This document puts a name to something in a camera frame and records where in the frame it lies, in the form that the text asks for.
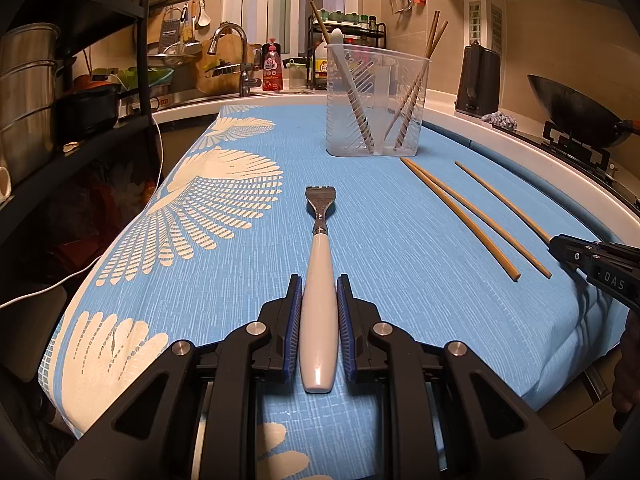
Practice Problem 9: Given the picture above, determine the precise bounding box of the wooden chopstick seven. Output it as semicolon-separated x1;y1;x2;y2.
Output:
454;160;551;245

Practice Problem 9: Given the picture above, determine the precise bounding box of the wooden chopstick six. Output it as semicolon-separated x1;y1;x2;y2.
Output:
417;164;552;278

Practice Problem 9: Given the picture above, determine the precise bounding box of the white handled metal fork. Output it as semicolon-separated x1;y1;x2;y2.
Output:
299;186;338;394

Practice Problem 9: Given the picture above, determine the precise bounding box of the wooden chopstick five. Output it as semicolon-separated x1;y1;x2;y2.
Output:
400;157;521;282

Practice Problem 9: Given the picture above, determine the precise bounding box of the wooden chopstick four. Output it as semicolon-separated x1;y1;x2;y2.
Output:
394;21;448;151

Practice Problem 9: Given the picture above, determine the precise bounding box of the wooden chopstick three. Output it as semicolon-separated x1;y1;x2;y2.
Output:
383;10;440;141

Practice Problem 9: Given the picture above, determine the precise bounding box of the wooden chopstick one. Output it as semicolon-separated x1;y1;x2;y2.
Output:
309;0;374;154

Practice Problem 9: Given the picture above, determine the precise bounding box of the chrome kitchen faucet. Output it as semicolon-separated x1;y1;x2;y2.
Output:
203;21;260;98

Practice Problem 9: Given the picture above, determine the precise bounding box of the person's right hand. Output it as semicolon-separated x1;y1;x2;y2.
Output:
612;312;640;413

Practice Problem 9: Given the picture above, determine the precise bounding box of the blue white patterned mat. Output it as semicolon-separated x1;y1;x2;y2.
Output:
38;103;629;480

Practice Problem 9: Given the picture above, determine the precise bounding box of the black wok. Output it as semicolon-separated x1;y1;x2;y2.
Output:
527;75;639;148

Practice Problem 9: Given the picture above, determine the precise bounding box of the blue white dish cloth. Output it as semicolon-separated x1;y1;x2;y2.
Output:
480;110;518;132

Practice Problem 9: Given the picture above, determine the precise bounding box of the black electric kettle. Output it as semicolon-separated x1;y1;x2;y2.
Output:
454;42;501;117

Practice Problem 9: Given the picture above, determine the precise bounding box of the black shelving rack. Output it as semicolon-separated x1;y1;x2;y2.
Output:
1;0;152;238

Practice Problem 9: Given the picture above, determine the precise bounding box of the clear plastic utensil holder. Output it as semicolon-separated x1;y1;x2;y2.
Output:
326;44;428;157

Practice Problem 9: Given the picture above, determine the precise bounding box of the wooden cutting board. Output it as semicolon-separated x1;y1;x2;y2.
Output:
196;34;242;96

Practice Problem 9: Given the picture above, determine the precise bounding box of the orange pot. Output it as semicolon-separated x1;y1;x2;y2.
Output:
51;81;122;145

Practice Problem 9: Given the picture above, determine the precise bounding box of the black condiment rack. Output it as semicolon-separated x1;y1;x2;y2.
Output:
305;14;387;90

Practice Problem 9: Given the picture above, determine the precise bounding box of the glass jar green lid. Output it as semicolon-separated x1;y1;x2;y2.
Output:
288;62;307;89

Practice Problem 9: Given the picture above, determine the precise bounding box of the pink dish soap bottle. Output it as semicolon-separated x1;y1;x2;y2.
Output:
262;38;283;92

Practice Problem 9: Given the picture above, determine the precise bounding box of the metal bowl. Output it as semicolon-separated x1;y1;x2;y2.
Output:
148;53;198;67

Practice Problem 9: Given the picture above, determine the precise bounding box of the yellow label oil jug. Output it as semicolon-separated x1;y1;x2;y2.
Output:
314;41;328;90

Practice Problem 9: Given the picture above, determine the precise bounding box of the metal box grater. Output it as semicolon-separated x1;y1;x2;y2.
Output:
157;20;182;54

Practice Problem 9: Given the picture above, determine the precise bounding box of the white hanging ladle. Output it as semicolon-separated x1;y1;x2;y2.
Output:
196;0;210;28

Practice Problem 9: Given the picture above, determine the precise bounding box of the steel stock pot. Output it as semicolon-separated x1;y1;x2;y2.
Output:
1;23;58;183

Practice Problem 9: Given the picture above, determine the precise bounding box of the white power cable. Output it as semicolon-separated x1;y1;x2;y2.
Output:
0;74;166;311

